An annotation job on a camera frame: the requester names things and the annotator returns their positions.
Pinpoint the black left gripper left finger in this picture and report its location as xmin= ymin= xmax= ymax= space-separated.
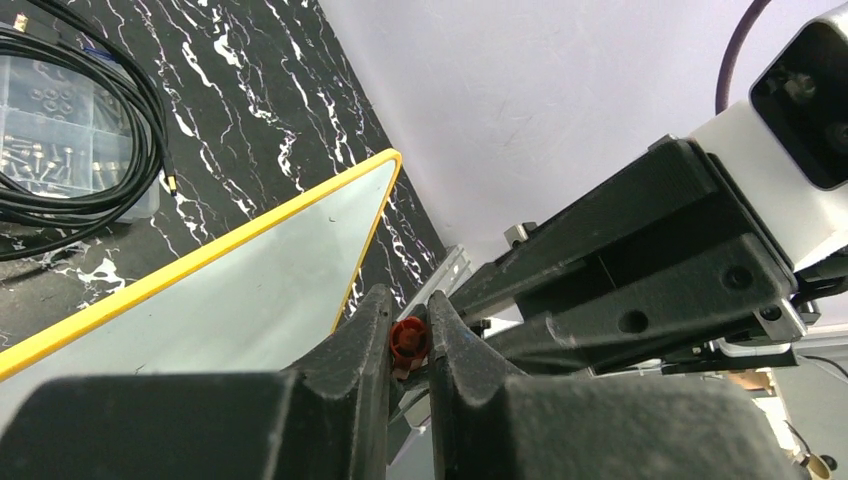
xmin=1 ymin=285 xmax=393 ymax=479

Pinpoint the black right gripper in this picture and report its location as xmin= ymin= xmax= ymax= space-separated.
xmin=450 ymin=139 xmax=847 ymax=375

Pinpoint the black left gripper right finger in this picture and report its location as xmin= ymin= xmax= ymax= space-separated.
xmin=427 ymin=292 xmax=799 ymax=479

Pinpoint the red marker cap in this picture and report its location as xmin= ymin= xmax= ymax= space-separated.
xmin=389 ymin=316 xmax=430 ymax=380

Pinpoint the yellow framed whiteboard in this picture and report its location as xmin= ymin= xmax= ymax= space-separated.
xmin=1 ymin=149 xmax=402 ymax=424

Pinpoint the clear plastic screw box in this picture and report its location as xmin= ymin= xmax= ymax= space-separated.
xmin=1 ymin=54 xmax=138 ymax=198

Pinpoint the aluminium frame rail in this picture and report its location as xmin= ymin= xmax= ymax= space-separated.
xmin=396 ymin=245 xmax=475 ymax=320

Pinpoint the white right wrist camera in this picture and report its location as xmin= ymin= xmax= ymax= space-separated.
xmin=690 ymin=4 xmax=847 ymax=271

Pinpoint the black coiled cable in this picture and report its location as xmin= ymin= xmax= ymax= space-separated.
xmin=0 ymin=0 xmax=179 ymax=263

